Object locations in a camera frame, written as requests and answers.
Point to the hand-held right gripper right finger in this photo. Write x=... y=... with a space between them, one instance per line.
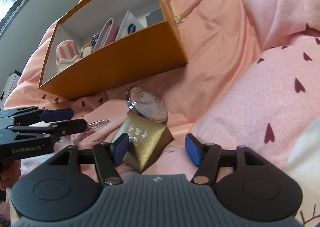
x=193 y=149

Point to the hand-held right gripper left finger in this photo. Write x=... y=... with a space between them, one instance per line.
x=122 y=147

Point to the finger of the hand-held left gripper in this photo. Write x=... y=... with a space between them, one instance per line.
x=57 y=114
x=72 y=127

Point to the pink pouch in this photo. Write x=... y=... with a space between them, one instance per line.
x=82 y=137

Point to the gold box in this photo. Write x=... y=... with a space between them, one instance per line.
x=147 y=142

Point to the round glitter mirror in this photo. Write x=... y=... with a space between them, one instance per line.
x=147 y=104

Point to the pink striped plush toy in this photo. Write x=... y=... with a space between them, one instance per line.
x=66 y=50

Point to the bear plush with blue hat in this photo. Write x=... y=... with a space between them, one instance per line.
x=87 y=49

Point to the orange cardboard box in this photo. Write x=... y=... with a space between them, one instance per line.
x=112 y=67

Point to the white and blue packet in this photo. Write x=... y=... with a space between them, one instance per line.
x=130 y=25

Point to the dark grey box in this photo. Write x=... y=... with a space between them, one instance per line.
x=155 y=18

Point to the person's left hand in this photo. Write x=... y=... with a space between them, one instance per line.
x=10 y=178

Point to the white carton with black edge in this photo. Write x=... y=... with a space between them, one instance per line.
x=10 y=84

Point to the fluffy pink cloth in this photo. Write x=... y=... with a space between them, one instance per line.
x=3 y=217

